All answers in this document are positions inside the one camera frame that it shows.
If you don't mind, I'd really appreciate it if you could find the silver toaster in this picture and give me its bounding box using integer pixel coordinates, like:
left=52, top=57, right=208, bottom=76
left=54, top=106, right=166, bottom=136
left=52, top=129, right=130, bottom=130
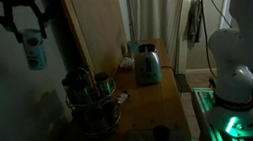
left=130, top=42, right=165, bottom=87

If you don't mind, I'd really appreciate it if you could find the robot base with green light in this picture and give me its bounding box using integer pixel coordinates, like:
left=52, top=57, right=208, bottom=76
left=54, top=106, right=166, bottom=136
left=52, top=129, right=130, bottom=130
left=189, top=78, right=253, bottom=141

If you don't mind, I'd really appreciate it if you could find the grey hanging towel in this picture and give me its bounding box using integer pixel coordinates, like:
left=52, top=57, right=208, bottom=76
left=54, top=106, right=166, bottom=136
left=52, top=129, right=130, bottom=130
left=181, top=0, right=210, bottom=50

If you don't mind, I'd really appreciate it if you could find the blue cup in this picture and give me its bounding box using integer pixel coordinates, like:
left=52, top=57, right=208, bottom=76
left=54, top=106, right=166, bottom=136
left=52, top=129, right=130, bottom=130
left=127, top=39, right=144, bottom=59

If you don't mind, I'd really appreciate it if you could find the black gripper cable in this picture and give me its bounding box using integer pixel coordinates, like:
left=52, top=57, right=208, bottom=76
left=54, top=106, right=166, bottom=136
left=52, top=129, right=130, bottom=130
left=197, top=0, right=218, bottom=77

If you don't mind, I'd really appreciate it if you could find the white seasoning container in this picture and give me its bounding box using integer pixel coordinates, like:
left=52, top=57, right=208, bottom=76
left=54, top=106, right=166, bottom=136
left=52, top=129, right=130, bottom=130
left=19, top=26, right=49, bottom=73

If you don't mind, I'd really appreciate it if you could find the white crumpled cloth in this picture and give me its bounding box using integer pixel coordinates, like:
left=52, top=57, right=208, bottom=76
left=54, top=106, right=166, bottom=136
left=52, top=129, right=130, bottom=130
left=117, top=54, right=136, bottom=70

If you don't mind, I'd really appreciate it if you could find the two-tier wire seasoning rack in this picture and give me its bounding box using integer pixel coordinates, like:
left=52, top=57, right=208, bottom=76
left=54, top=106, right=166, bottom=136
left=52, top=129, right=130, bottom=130
left=59, top=61, right=126, bottom=141

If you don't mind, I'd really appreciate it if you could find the light curtain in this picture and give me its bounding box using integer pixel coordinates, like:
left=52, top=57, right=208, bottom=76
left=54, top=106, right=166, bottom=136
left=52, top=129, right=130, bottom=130
left=125, top=0, right=198, bottom=77

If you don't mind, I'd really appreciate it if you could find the toaster power cable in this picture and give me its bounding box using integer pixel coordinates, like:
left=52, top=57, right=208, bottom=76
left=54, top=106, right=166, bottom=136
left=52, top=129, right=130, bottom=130
left=160, top=62, right=184, bottom=99

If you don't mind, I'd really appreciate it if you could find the black cup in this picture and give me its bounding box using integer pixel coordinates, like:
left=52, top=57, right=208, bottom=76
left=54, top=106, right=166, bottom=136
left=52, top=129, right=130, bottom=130
left=151, top=123, right=171, bottom=141

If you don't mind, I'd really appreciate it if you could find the dark glass spice jar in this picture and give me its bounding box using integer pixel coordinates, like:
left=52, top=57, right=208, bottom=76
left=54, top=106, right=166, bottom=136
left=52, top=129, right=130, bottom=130
left=61, top=76, right=80, bottom=106
left=65, top=69, right=93, bottom=105
left=94, top=71, right=114, bottom=98

